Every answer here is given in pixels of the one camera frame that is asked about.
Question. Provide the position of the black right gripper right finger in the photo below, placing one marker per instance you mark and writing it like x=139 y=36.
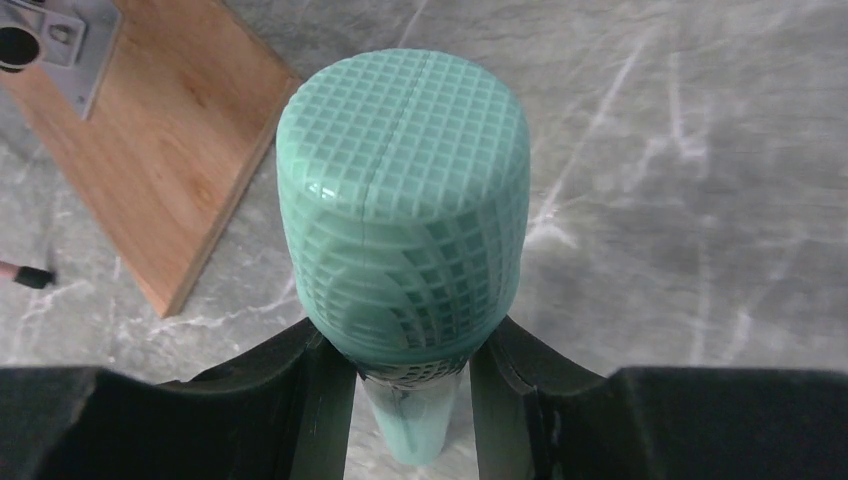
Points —
x=538 y=415

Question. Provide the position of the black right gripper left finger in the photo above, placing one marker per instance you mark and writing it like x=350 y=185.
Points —
x=282 y=410

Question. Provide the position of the green microphone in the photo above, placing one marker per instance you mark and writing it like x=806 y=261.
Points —
x=404 y=181

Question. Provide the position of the pink music stand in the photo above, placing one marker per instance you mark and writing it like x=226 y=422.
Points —
x=27 y=276

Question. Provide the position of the wooden board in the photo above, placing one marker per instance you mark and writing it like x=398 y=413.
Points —
x=184 y=114

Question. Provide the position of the metal bracket under unit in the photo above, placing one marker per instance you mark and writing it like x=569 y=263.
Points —
x=71 y=40

